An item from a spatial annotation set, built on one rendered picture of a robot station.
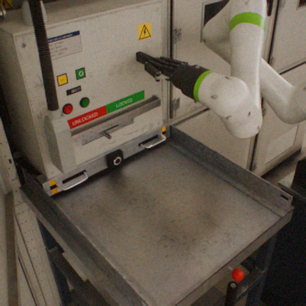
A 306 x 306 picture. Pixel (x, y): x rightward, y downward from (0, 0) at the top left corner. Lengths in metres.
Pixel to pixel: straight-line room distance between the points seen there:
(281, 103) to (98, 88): 0.69
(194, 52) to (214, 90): 0.64
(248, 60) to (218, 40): 0.27
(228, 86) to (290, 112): 0.57
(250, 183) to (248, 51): 0.43
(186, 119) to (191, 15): 0.47
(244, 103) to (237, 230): 0.40
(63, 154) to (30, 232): 0.52
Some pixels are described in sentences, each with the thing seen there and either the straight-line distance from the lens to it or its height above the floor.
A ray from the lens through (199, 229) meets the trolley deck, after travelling 1.15.
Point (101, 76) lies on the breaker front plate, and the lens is 1.19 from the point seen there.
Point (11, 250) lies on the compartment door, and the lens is 1.18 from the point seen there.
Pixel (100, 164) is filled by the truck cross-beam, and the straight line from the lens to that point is 1.31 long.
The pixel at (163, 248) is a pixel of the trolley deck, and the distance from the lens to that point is 1.09.
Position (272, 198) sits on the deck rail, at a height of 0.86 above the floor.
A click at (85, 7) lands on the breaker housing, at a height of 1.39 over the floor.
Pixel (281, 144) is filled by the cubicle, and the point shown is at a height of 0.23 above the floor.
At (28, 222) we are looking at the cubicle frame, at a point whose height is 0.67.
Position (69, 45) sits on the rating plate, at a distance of 1.10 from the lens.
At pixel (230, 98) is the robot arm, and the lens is 0.95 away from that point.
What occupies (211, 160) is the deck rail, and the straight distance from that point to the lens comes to 1.37.
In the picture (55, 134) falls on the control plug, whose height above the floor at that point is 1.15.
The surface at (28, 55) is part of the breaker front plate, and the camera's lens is 1.05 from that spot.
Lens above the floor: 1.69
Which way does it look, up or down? 36 degrees down
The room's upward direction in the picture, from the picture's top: 1 degrees counter-clockwise
